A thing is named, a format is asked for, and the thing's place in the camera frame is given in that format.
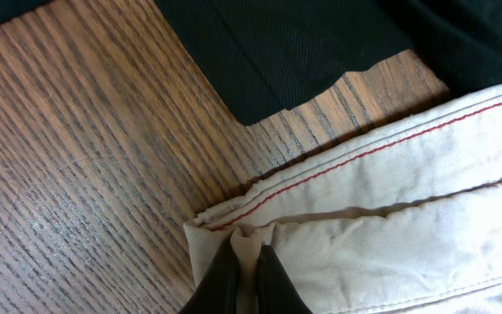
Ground black t-shirt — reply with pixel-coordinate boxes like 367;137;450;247
0;0;502;126

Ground beige cotton shorts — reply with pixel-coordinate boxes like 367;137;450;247
185;85;502;313

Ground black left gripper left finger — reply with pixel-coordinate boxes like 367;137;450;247
180;239;239;314

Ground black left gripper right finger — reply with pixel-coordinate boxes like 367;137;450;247
255;245;312;314

